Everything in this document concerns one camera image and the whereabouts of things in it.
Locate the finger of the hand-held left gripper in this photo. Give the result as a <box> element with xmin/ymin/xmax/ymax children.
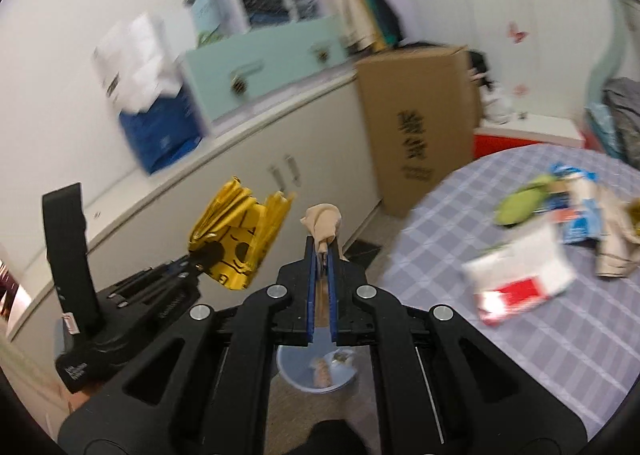
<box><xmin>115</xmin><ymin>241</ymin><xmax>224</xmax><ymax>292</ymax></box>

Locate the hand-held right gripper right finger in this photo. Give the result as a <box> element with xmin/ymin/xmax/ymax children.
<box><xmin>322</xmin><ymin>247</ymin><xmax>588</xmax><ymax>455</ymax></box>

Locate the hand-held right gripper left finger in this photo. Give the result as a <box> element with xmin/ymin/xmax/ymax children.
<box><xmin>57</xmin><ymin>236</ymin><xmax>321</xmax><ymax>455</ymax></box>

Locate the yellow wrapper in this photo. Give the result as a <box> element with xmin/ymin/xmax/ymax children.
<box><xmin>187</xmin><ymin>176</ymin><xmax>297</xmax><ymax>292</ymax></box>

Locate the light blue waste bin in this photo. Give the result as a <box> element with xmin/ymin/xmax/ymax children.
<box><xmin>276</xmin><ymin>344</ymin><xmax>361</xmax><ymax>393</ymax></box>

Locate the beige tissue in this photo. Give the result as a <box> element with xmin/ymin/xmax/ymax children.
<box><xmin>300</xmin><ymin>204</ymin><xmax>346</xmax><ymax>256</ymax></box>

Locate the large blue white packet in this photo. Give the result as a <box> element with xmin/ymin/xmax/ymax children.
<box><xmin>559</xmin><ymin>192</ymin><xmax>604</xmax><ymax>244</ymax></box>

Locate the white floor cabinet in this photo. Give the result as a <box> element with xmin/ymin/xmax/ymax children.
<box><xmin>7</xmin><ymin>68</ymin><xmax>383</xmax><ymax>351</ymax></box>

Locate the blue shopping bag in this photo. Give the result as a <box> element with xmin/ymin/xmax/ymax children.
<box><xmin>119</xmin><ymin>85</ymin><xmax>203</xmax><ymax>176</ymax></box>

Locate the grey checked tablecloth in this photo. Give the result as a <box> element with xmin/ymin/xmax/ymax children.
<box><xmin>382</xmin><ymin>142</ymin><xmax>640</xmax><ymax>441</ymax></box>

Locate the white and red packet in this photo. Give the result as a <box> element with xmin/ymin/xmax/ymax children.
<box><xmin>462</xmin><ymin>222</ymin><xmax>577</xmax><ymax>327</ymax></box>

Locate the tall cardboard box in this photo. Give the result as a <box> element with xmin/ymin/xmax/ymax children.
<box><xmin>355</xmin><ymin>45</ymin><xmax>482</xmax><ymax>218</ymax></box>

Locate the mint green drawer box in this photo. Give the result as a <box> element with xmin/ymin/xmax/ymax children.
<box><xmin>182</xmin><ymin>15</ymin><xmax>349</xmax><ymax>123</ymax></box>

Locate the white crumpled plastic bag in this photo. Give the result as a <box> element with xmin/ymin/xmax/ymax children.
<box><xmin>92</xmin><ymin>12</ymin><xmax>185</xmax><ymax>111</ymax></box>

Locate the green crumpled wrapper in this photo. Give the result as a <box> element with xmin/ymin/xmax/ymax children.
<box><xmin>495</xmin><ymin>175</ymin><xmax>554</xmax><ymax>229</ymax></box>

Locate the pale blue carton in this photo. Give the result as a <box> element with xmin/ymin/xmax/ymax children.
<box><xmin>192</xmin><ymin>0</ymin><xmax>232</xmax><ymax>44</ymax></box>

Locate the black and white bag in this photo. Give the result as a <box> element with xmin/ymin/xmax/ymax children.
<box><xmin>469</xmin><ymin>50</ymin><xmax>514</xmax><ymax>124</ymax></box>

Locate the small blue white packet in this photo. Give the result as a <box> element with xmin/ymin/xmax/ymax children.
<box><xmin>550</xmin><ymin>162</ymin><xmax>599</xmax><ymax>186</ymax></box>

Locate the beige crumpled paper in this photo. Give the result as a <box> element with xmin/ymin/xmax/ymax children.
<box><xmin>594</xmin><ymin>185</ymin><xmax>640</xmax><ymax>279</ymax></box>

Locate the light blue patterned cloth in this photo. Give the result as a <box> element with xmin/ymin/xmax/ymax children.
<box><xmin>584</xmin><ymin>102</ymin><xmax>624</xmax><ymax>161</ymax></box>

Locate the mint green wavy board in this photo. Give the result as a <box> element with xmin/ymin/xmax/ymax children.
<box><xmin>585</xmin><ymin>0</ymin><xmax>640</xmax><ymax>103</ymax></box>

